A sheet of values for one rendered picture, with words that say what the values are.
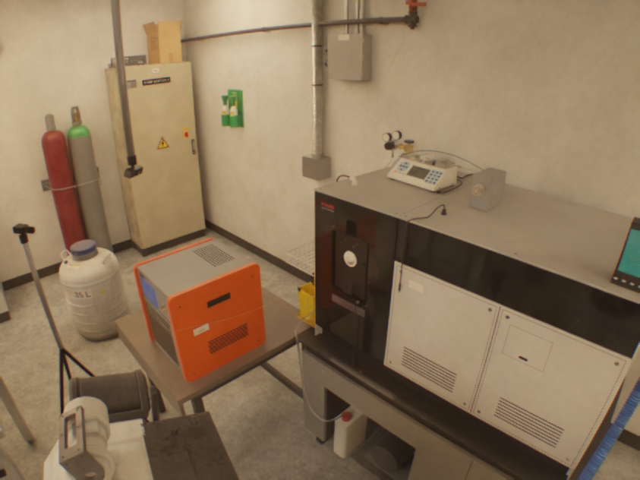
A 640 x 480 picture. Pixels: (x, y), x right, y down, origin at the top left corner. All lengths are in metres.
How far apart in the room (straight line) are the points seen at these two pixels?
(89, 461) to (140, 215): 3.92
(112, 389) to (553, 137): 2.13
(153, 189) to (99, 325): 1.66
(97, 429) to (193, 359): 1.16
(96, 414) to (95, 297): 2.60
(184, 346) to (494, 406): 1.17
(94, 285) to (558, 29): 3.25
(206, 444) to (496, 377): 0.97
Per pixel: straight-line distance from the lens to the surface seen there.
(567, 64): 2.26
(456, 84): 2.47
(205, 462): 0.71
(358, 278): 1.59
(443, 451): 1.67
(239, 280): 1.69
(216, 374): 1.83
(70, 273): 3.21
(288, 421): 2.53
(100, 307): 3.27
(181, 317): 1.62
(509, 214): 1.52
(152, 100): 4.27
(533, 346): 1.30
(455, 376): 1.50
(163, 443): 0.74
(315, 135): 3.09
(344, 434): 2.21
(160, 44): 4.33
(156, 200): 4.44
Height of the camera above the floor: 1.93
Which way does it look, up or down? 25 degrees down
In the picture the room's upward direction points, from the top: straight up
